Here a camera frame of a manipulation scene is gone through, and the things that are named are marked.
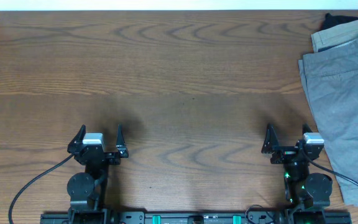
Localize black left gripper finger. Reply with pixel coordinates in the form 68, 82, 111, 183
69, 124, 86, 148
116, 124, 126, 153

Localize grey shorts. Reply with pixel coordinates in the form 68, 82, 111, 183
298, 35, 358, 207

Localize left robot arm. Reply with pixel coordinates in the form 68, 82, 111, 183
65, 125, 129, 224

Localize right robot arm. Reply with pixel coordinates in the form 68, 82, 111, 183
261, 124, 333, 223

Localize black garment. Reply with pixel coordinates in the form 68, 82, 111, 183
320, 13, 358, 30

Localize khaki shorts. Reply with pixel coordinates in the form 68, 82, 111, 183
311, 20, 358, 53

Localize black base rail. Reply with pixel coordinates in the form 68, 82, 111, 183
40, 210, 352, 224

